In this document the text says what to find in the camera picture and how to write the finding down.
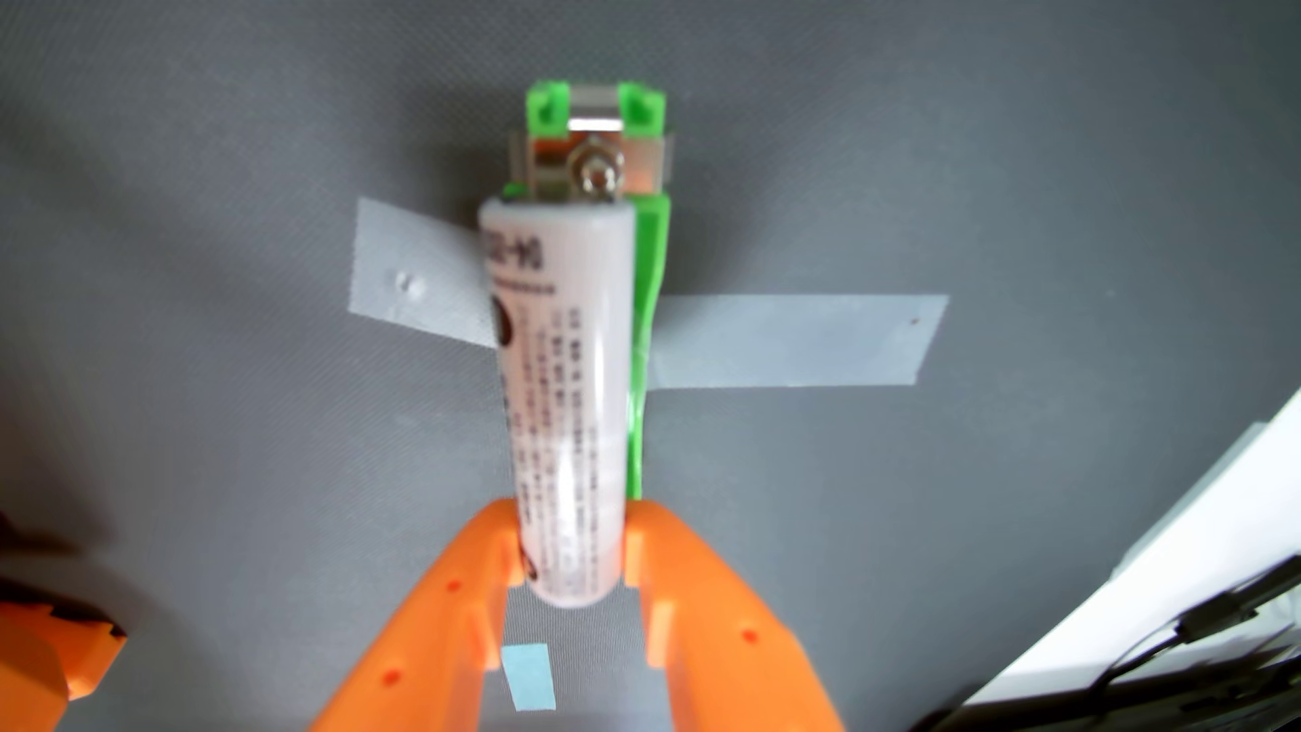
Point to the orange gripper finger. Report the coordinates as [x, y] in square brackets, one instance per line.
[437, 640]
[722, 651]

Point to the white cylindrical battery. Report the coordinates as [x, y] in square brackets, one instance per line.
[564, 386]

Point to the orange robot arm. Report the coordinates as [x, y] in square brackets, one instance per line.
[41, 661]

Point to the green battery holder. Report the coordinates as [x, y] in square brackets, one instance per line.
[650, 254]

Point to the light blue tape strip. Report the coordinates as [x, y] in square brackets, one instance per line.
[529, 676]

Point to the dark grey table mat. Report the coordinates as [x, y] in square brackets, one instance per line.
[203, 457]

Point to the long grey tape strip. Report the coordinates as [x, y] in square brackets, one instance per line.
[793, 341]

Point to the black Dell laptop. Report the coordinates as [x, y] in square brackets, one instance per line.
[1220, 701]

